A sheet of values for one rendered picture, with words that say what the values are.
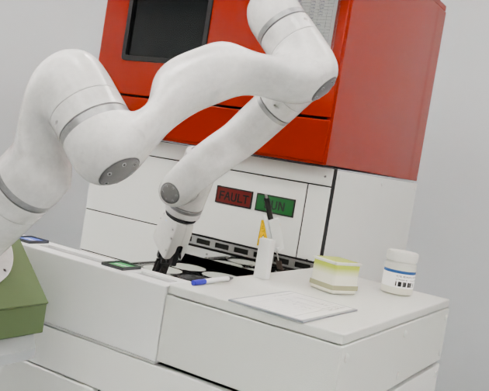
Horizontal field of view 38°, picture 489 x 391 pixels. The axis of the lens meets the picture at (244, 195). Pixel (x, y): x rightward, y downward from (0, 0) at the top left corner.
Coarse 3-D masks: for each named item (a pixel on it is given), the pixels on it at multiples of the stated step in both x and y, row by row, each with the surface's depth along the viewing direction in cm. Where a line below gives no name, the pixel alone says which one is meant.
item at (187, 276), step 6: (138, 264) 180; (144, 264) 182; (150, 264) 183; (192, 264) 194; (186, 270) 183; (210, 270) 189; (216, 270) 190; (174, 276) 171; (180, 276) 173; (186, 276) 174; (192, 276) 176; (198, 276) 177; (204, 276) 178
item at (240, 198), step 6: (222, 192) 196; (228, 192) 195; (234, 192) 194; (240, 192) 193; (246, 192) 192; (222, 198) 196; (228, 198) 195; (234, 198) 194; (240, 198) 193; (246, 198) 192; (234, 204) 194; (240, 204) 193; (246, 204) 192
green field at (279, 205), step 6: (258, 198) 190; (270, 198) 188; (276, 198) 187; (258, 204) 190; (264, 204) 189; (276, 204) 187; (282, 204) 186; (288, 204) 185; (276, 210) 187; (282, 210) 186; (288, 210) 185
